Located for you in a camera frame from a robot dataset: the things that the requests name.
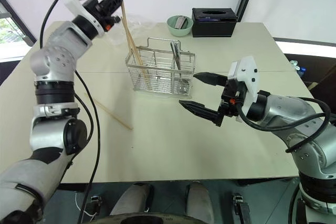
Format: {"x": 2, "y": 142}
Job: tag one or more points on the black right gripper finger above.
{"x": 202, "y": 111}
{"x": 210, "y": 78}

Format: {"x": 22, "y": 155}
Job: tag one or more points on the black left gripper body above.
{"x": 93, "y": 6}

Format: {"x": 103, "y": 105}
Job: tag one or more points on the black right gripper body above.
{"x": 232, "y": 98}

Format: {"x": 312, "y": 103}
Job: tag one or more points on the wooden chopstick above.
{"x": 136, "y": 56}
{"x": 123, "y": 9}
{"x": 110, "y": 112}

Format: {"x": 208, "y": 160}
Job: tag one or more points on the dark round robot base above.
{"x": 147, "y": 220}

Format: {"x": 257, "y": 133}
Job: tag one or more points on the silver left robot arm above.
{"x": 50, "y": 61}

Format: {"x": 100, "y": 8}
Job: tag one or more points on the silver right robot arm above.
{"x": 291, "y": 113}

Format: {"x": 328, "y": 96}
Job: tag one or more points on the metal spoon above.
{"x": 179, "y": 58}

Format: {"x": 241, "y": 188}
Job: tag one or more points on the clear plastic bag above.
{"x": 136, "y": 26}

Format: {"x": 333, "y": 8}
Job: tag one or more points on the metal cutlery piece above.
{"x": 174, "y": 53}

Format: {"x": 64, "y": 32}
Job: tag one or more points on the black tissue box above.
{"x": 212, "y": 26}

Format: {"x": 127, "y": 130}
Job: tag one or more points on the pale green bowl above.
{"x": 181, "y": 31}

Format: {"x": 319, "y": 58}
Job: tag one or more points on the metal item in bowl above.
{"x": 181, "y": 22}

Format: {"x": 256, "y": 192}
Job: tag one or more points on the blue capped bottle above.
{"x": 303, "y": 72}

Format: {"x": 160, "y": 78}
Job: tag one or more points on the grey rounded robot leg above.
{"x": 131, "y": 200}
{"x": 199, "y": 200}

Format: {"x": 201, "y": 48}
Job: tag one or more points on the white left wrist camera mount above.
{"x": 74, "y": 1}

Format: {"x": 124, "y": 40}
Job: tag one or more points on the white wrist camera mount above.
{"x": 74, "y": 1}
{"x": 249, "y": 77}

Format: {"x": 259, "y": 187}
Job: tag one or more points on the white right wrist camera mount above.
{"x": 249, "y": 77}

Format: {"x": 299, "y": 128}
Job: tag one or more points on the black window frame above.
{"x": 18, "y": 23}

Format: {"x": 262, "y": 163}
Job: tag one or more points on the black metal bracket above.
{"x": 241, "y": 208}
{"x": 95, "y": 204}

